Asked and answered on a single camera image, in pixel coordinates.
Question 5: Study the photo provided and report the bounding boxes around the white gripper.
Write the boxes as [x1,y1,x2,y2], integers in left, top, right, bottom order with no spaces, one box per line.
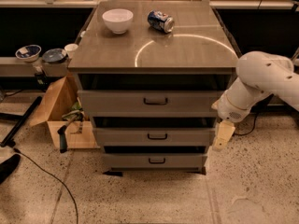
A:
[211,91,251,150]

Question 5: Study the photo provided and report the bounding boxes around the grey drawer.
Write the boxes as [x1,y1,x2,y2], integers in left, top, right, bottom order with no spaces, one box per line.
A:
[103,154,207,170]
[78,90,221,118]
[93,128,214,147]

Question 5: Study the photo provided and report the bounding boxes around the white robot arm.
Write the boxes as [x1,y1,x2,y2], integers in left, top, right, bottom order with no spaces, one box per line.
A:
[212,51,299,150]

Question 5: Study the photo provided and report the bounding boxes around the grey drawer cabinet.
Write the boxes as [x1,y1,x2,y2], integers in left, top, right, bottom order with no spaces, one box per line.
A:
[69,1,237,174]

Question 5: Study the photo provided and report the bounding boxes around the grey bottom drawer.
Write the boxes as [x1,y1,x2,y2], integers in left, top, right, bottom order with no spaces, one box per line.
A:
[103,154,207,170]

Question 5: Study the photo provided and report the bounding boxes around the grey top drawer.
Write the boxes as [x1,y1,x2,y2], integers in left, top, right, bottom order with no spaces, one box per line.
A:
[78,90,221,118]

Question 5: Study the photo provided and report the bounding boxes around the blue soda can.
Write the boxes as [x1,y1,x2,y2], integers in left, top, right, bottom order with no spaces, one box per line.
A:
[148,10,175,34]

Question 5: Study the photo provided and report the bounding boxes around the cardboard box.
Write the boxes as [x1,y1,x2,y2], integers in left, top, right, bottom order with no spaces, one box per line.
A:
[29,76,98,149]

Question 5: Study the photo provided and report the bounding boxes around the white paper cup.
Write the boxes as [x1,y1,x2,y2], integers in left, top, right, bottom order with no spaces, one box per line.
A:
[64,43,78,59]

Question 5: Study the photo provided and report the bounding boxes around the blue white bowl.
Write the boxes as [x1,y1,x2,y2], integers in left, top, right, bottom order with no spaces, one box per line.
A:
[15,45,41,63]

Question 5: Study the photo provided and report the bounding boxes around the black metal bar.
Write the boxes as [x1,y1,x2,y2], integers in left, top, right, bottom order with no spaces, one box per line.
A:
[0,96,42,147]

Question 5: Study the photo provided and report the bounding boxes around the black cables at right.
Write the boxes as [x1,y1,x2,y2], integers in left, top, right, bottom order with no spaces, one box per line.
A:
[233,110,261,137]

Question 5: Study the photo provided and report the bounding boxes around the black handled tool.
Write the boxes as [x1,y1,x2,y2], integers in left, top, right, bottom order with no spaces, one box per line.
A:
[57,117,78,153]

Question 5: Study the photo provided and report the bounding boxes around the black floor cable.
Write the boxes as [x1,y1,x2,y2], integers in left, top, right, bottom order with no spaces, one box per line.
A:
[13,147,79,224]

